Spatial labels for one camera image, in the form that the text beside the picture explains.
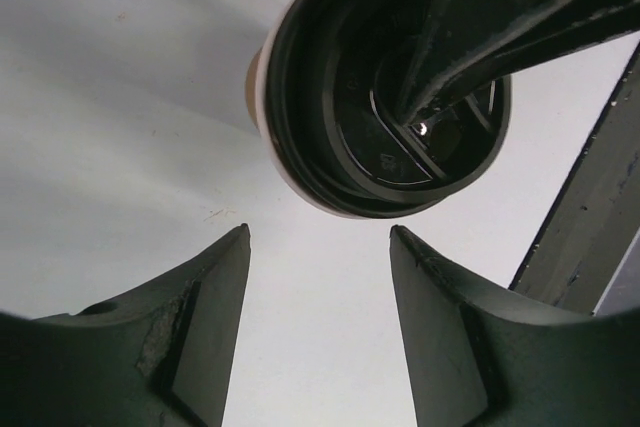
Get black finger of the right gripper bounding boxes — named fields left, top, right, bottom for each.
left=397, top=0, right=639, bottom=124

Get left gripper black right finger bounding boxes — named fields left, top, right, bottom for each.
left=390, top=226, right=639, bottom=426

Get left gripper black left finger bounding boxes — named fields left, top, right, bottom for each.
left=1, top=225, right=250, bottom=426

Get single black cup lid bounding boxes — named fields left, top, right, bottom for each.
left=262, top=0, right=512, bottom=219

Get single brown paper cup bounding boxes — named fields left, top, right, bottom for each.
left=245, top=0, right=356, bottom=219

